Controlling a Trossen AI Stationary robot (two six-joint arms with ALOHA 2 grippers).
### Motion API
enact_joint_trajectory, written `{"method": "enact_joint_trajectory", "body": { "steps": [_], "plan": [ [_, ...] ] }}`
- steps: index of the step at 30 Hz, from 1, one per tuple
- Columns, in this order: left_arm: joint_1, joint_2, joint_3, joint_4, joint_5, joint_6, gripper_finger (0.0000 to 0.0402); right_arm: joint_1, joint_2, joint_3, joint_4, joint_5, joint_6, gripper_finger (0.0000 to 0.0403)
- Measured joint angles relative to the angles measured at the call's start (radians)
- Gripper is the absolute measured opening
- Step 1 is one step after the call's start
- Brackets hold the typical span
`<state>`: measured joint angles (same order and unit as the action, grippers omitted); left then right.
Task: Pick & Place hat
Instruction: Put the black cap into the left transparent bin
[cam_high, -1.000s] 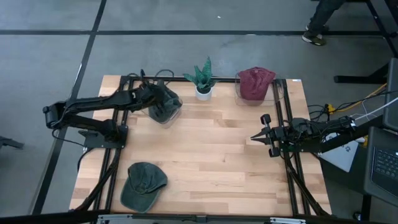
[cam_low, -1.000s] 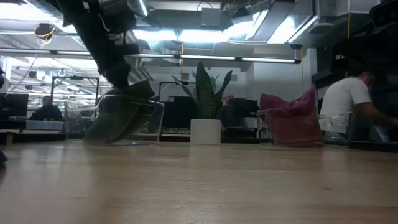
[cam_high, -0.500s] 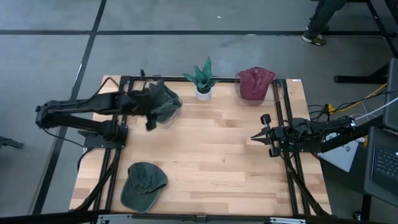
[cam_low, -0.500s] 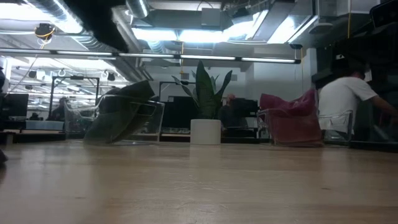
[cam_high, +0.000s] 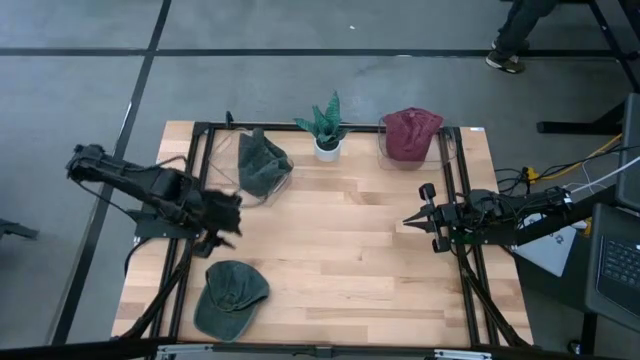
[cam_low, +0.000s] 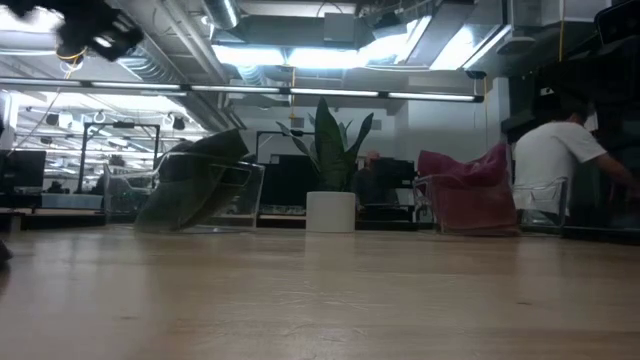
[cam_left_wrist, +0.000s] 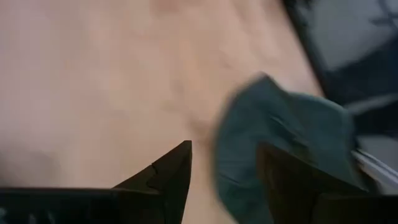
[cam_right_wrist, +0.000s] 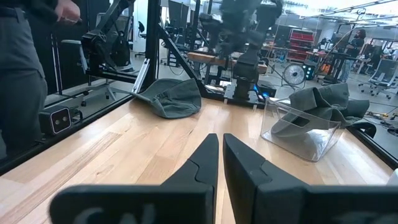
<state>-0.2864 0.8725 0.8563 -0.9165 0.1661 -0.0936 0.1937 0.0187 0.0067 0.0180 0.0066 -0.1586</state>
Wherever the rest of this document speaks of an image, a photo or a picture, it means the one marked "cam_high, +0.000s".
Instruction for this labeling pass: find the black aluminium table frame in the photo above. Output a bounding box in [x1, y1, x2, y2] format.
[119, 119, 534, 349]

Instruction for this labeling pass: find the black desk crossbar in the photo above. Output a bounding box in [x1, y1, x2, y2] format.
[514, 184, 617, 247]

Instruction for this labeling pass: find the person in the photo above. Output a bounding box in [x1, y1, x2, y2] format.
[484, 0, 559, 75]

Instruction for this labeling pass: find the white laptop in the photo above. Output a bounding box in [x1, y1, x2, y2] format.
[513, 215, 581, 279]

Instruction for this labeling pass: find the yellow cable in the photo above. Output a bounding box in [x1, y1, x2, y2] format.
[524, 132, 624, 184]

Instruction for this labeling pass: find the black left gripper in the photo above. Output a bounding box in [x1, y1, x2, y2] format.
[192, 189, 244, 259]

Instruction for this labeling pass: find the maroon baseball cap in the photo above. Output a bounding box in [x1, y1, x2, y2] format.
[382, 107, 445, 164]

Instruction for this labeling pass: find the dark green baseball cap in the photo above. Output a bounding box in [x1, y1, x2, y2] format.
[193, 259, 271, 343]
[237, 127, 295, 199]

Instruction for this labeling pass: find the black floor stand foot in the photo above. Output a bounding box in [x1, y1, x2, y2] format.
[536, 99, 627, 136]

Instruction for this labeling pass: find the white cable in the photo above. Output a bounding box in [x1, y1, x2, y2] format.
[569, 154, 640, 197]

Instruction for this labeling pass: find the black desk leg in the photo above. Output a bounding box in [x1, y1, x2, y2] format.
[579, 310, 600, 357]

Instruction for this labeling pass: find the black keyboard laptop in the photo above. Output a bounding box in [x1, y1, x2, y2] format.
[583, 202, 640, 334]

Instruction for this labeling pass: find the grey stand foot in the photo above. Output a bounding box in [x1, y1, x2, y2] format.
[0, 218, 40, 240]

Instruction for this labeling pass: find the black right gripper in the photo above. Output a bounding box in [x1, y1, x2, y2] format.
[403, 182, 469, 254]

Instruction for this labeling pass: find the silver metal bracket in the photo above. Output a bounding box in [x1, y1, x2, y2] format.
[155, 343, 215, 360]
[433, 348, 494, 360]

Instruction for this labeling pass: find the snake plant in white pot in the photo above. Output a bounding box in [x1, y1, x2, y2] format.
[293, 90, 351, 164]

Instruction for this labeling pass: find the clear plastic bin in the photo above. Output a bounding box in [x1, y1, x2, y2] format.
[205, 125, 296, 209]
[377, 115, 457, 172]

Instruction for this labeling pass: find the black frame crossbeam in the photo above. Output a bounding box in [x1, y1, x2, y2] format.
[0, 337, 640, 360]

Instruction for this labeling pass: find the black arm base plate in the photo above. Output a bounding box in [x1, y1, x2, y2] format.
[447, 219, 519, 247]
[133, 209, 201, 240]

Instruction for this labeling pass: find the dark monitor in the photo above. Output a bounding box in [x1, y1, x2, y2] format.
[614, 92, 640, 214]

